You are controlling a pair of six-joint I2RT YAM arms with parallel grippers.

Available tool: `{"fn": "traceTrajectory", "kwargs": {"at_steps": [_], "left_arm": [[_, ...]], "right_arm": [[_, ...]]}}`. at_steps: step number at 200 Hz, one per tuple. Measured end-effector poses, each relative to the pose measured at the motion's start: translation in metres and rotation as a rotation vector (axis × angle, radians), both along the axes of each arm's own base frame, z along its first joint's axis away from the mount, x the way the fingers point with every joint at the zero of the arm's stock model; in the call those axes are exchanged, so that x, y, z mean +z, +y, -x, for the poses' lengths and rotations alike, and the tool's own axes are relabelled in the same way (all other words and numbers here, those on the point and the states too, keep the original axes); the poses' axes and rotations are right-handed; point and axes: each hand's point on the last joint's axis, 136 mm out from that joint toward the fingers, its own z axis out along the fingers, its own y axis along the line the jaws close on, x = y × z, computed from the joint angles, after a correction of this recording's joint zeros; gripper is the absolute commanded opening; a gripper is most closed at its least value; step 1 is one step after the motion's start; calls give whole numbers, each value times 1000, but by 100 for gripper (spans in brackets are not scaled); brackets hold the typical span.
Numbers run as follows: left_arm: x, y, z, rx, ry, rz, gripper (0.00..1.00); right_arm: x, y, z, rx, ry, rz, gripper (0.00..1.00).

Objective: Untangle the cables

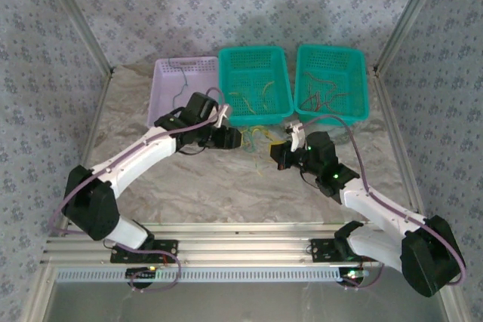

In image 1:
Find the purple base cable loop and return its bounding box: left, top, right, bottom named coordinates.
left=341, top=263, right=386, bottom=292
left=104, top=235, right=183, bottom=293

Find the teal perforated plastic basket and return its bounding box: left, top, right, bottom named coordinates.
left=293, top=44, right=370, bottom=126
left=217, top=45, right=294, bottom=127

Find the small controller board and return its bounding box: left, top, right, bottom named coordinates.
left=338, top=267, right=370, bottom=282
left=125, top=266, right=158, bottom=278

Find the lavender perforated plastic basket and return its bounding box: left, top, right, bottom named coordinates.
left=146, top=56, right=220, bottom=129

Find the aluminium side rail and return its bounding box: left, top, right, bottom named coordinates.
left=56, top=71, right=114, bottom=238
left=371, top=69, right=427, bottom=221

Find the grey slotted cable duct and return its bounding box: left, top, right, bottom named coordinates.
left=55, top=265, right=365, bottom=284

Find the bundle of coloured wires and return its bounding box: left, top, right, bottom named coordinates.
left=241, top=124, right=278, bottom=154

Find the aluminium frame post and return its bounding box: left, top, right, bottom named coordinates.
left=37, top=0, right=115, bottom=76
left=371, top=0, right=452, bottom=76

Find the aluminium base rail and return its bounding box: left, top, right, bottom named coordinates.
left=42, top=222, right=382, bottom=265

